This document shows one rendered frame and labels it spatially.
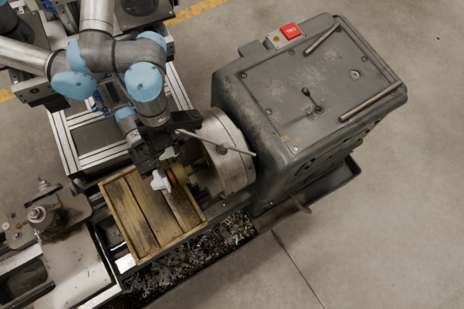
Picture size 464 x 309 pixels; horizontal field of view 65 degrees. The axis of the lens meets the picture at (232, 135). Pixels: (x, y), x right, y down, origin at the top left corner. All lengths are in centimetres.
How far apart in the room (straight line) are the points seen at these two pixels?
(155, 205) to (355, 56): 95
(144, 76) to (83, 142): 166
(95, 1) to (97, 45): 11
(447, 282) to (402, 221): 43
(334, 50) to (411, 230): 159
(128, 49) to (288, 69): 64
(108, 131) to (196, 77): 78
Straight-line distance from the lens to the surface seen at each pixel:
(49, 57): 121
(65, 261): 145
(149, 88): 78
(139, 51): 87
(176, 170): 128
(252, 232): 181
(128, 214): 150
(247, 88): 126
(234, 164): 120
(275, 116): 122
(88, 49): 90
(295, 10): 326
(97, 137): 240
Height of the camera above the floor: 233
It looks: 66 degrees down
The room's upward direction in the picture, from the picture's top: 10 degrees clockwise
